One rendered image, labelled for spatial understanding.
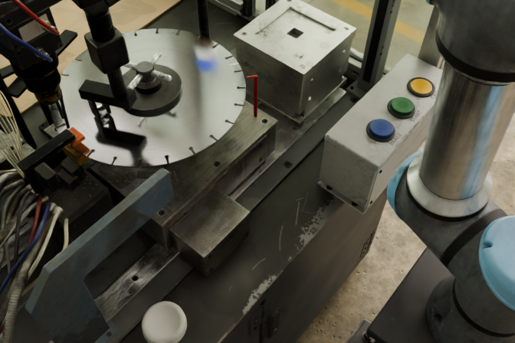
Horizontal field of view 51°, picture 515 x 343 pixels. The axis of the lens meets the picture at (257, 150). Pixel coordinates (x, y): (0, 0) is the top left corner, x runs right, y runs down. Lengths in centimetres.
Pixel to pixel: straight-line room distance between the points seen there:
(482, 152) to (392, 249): 122
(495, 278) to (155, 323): 51
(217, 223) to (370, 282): 97
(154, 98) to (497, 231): 56
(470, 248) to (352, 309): 100
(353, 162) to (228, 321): 34
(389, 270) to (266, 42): 99
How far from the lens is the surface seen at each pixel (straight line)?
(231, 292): 93
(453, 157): 69
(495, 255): 77
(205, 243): 90
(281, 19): 116
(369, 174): 93
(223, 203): 93
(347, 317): 174
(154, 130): 88
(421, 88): 104
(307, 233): 99
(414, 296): 97
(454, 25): 53
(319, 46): 109
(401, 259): 186
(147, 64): 91
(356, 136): 94
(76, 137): 87
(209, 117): 88
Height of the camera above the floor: 160
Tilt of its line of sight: 51 degrees down
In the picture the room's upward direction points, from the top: straight up
